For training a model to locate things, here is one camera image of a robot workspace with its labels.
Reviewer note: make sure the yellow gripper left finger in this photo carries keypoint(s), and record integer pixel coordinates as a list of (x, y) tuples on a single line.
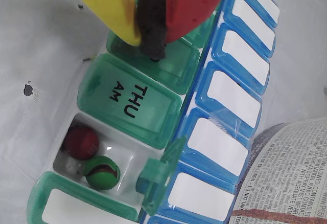
[(107, 4)]

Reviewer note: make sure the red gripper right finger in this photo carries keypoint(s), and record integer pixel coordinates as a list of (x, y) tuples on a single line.
[(196, 4)]

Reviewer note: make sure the weekly pill organizer box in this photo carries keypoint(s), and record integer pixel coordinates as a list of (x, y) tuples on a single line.
[(143, 106)]

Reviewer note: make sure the red round pill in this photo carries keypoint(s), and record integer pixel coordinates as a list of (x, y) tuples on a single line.
[(81, 143)]

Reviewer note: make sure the green round pill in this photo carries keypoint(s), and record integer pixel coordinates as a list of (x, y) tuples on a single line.
[(102, 175)]

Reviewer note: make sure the white tablecloth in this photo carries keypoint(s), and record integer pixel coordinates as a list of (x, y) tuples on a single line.
[(38, 42)]

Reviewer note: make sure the printed label spray can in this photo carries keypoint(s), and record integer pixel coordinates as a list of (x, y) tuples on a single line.
[(293, 170)]

